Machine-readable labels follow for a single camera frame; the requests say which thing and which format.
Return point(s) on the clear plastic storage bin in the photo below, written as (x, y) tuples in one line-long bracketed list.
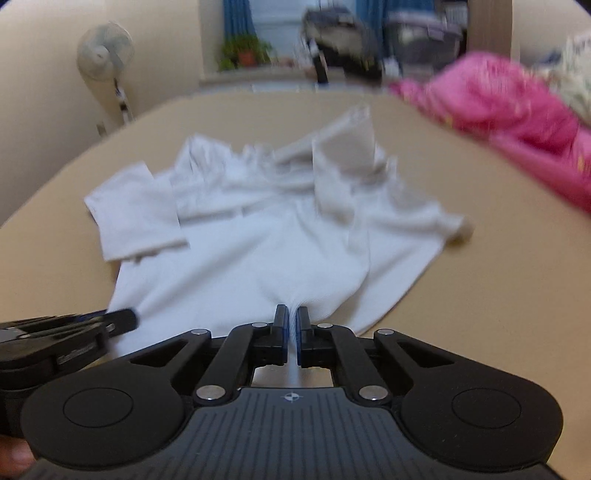
[(422, 40)]

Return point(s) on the pile of dark clothes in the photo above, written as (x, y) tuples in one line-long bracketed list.
[(336, 39)]

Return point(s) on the right blue curtain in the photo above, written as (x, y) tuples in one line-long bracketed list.
[(375, 14)]

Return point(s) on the blue curtain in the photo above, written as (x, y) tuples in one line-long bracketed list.
[(375, 14), (237, 18)]

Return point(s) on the wooden shelf cabinet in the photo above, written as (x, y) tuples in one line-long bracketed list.
[(490, 26)]

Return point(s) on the potted green plant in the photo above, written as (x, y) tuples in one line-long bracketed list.
[(244, 51)]

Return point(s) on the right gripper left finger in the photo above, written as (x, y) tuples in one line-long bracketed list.
[(217, 368)]

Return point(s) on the person's left hand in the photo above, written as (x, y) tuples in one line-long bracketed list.
[(15, 457)]

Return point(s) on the window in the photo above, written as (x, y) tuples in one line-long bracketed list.
[(278, 22)]

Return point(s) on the white floral quilt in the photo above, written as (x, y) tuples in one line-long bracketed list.
[(567, 74)]

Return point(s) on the pink quilt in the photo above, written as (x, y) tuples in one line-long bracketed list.
[(497, 101)]

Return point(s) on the white t-shirt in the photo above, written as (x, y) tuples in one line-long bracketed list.
[(222, 237)]

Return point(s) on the wall power socket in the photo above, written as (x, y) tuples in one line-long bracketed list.
[(101, 130)]

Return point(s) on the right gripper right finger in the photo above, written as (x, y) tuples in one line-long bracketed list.
[(336, 348)]

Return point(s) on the white standing fan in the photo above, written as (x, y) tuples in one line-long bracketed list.
[(102, 54)]

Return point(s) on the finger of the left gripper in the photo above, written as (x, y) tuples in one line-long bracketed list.
[(83, 325)]

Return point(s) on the left blue curtain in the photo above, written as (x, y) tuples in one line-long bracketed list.
[(237, 18)]

